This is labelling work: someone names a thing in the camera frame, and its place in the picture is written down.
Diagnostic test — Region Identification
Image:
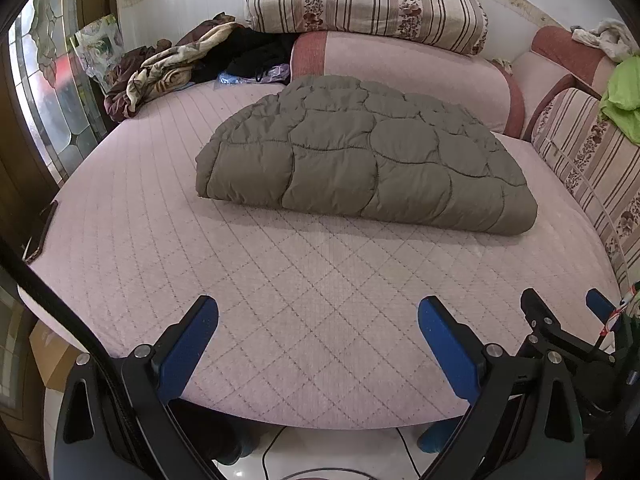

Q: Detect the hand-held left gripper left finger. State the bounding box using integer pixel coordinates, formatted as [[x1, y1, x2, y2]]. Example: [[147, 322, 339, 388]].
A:
[[52, 295, 221, 480]]

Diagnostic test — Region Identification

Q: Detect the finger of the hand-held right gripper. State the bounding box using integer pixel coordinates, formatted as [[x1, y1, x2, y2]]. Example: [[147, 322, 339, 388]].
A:
[[520, 287, 592, 359], [586, 289, 623, 333]]

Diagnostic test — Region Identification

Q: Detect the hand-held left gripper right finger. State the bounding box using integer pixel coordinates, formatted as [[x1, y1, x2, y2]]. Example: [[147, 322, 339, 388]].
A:
[[417, 296, 586, 480]]

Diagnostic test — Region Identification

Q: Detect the grey-green quilted blanket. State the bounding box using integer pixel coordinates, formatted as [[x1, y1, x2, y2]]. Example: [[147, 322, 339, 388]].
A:
[[195, 75, 539, 236]]

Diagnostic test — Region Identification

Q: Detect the pink quilted bed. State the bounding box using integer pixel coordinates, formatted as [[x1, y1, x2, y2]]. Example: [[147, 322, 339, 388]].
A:
[[17, 80, 636, 431]]

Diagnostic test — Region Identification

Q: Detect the blue slipper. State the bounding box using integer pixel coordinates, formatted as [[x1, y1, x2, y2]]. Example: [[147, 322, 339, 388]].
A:
[[417, 417, 466, 453]]

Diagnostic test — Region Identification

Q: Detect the dark slipper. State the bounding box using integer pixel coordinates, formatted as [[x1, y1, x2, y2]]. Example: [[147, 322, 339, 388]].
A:
[[175, 402, 261, 466]]

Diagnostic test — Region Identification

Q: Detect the cardboard box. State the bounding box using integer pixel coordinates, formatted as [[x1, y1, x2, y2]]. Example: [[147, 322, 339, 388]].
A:
[[29, 320, 83, 391]]

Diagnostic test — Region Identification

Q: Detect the narrow striped floral pillow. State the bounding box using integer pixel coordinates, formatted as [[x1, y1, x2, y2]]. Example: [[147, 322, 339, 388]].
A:
[[530, 87, 640, 291]]

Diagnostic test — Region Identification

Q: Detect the green cloth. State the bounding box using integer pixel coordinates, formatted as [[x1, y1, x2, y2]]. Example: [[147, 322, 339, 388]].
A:
[[599, 56, 640, 147]]

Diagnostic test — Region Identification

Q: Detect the pink bolster with red trim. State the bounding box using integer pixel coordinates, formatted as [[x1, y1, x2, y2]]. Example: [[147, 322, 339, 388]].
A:
[[512, 25, 621, 106]]

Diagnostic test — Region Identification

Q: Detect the white cloth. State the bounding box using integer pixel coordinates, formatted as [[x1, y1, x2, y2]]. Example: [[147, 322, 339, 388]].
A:
[[571, 18, 640, 61]]

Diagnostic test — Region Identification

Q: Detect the brown patterned blanket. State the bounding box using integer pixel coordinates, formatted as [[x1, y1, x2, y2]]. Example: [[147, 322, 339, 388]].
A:
[[104, 12, 241, 122]]

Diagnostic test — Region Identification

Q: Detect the blue purple plastic bag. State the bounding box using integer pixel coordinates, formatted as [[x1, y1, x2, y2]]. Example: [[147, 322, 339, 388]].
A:
[[217, 63, 292, 86]]

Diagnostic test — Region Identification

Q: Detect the stained glass wooden door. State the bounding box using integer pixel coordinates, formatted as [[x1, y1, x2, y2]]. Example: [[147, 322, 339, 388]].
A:
[[0, 0, 121, 261]]

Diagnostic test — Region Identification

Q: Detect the pink rolled bolster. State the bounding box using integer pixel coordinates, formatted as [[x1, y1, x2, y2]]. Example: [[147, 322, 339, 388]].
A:
[[290, 31, 526, 138]]

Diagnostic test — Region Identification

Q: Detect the dark cloth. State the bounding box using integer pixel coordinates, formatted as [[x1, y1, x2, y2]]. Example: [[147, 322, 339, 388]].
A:
[[200, 25, 301, 86]]

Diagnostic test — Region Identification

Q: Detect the floral printed plastic bag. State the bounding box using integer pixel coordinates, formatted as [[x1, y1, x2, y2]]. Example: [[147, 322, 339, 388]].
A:
[[75, 14, 126, 78]]

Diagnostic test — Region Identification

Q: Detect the large striped floral pillow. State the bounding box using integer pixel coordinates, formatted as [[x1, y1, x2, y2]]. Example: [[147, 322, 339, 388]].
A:
[[245, 0, 490, 57]]

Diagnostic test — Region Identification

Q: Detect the red white cord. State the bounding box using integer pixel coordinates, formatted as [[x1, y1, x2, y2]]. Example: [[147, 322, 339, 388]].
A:
[[600, 282, 640, 336]]

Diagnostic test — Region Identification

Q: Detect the thick black cable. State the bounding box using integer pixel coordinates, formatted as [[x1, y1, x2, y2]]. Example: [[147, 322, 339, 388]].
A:
[[0, 237, 146, 480]]

